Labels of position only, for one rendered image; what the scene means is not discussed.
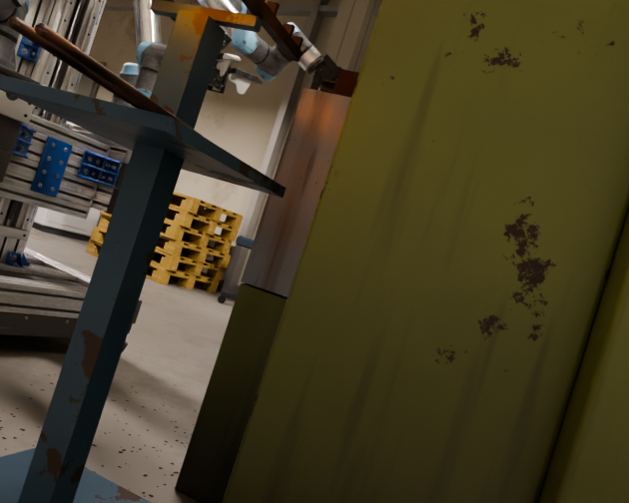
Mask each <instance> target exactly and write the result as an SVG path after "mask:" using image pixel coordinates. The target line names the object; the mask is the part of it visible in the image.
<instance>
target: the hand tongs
mask: <svg viewBox="0 0 629 503"><path fill-rule="evenodd" d="M7 23H8V25H9V27H10V28H11V29H13V30H15V31H16V32H18V33H19V34H21V35H22V36H24V37H26V38H27V39H29V40H30V41H32V42H33V43H35V44H36V45H38V46H40V47H41V48H43V49H44V50H46V51H47V52H49V53H51V54H52V55H54V56H55V57H57V58H58V59H60V60H61V61H63V62H65V63H66V64H68V65H69V66H71V67H72V68H74V69H76V70H77V71H79V72H80V73H82V74H83V75H85V76H86V77H88V78H90V79H91V80H93V81H94V82H96V83H97V84H99V85H101V86H102V87H104V88H105V89H107V90H108V91H110V92H112V93H113V94H115V95H116V96H118V97H119V98H121V99H122V100H124V101H126V102H127V103H129V104H130V105H132V106H133V107H135V108H137V109H141V110H145V111H149V112H153V113H157V114H161V115H165V116H169V117H172V118H174V119H175V120H177V121H178V122H180V123H182V124H183V125H185V126H187V127H188V128H190V129H191V130H193V131H195V130H194V129H192V128H191V127H190V126H188V125H187V124H185V123H184V122H183V121H181V120H180V119H178V118H177V117H175V116H174V115H173V114H171V113H170V112H168V111H167V110H165V109H164V108H163V107H161V106H160V105H158V104H157V103H156V102H154V101H153V100H151V99H150V98H148V97H147V96H146V95H144V94H143V93H141V92H140V91H139V90H137V89H136V88H134V87H133V86H131V85H130V84H129V83H127V82H126V81H124V80H123V79H122V78H120V77H119V76H117V75H116V74H114V73H113V72H112V71H110V70H109V69H107V68H106V67H105V66H103V65H102V64H100V63H99V62H97V61H96V60H95V59H93V58H92V57H90V56H89V55H87V54H86V53H85V52H83V51H82V50H80V49H79V48H78V47H76V46H75V45H73V44H72V43H70V42H69V41H68V40H66V39H65V38H63V37H62V36H61V35H59V34H58V33H56V32H55V31H53V30H52V29H51V28H49V27H48V26H47V25H45V24H43V23H39V24H37V25H36V26H35V29H34V28H32V27H31V26H29V25H28V24H26V23H25V22H23V21H22V20H20V19H19V18H18V17H14V16H12V17H11V18H9V19H8V22H7ZM195 132H196V133H198V132H197V131H195ZM198 134H199V133H198ZM199 135H201V134H199Z"/></svg>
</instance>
